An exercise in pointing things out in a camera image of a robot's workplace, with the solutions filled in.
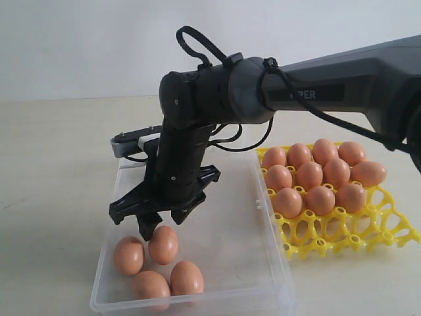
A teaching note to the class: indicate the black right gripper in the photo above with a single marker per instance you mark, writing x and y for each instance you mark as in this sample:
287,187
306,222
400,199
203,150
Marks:
179,156

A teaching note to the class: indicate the brown egg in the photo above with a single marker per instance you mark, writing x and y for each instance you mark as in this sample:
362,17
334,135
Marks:
369,173
163,246
278,177
150,285
288,202
337,173
186,278
352,153
298,154
351,197
128,256
320,200
309,175
323,151
273,156

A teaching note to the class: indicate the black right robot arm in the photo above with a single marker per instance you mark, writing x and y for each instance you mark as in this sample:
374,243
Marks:
373,91

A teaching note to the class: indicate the clear plastic container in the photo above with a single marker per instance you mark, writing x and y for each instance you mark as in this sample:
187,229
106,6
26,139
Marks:
232,237

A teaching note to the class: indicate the yellow plastic egg tray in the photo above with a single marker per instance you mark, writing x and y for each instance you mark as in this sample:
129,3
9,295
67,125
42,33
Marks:
379,222

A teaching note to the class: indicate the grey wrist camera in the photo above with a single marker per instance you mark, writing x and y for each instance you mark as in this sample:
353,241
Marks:
127,143

